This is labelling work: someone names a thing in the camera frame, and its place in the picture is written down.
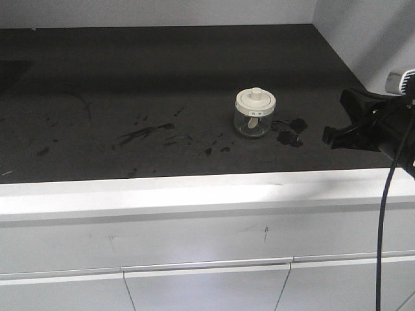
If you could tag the glass jar with white lid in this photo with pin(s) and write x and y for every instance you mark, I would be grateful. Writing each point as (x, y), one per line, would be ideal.
(254, 108)

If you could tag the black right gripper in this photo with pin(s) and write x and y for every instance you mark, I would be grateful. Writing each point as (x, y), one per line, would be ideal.
(384, 121)

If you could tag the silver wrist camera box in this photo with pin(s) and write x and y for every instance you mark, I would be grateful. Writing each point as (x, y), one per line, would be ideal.
(398, 79)

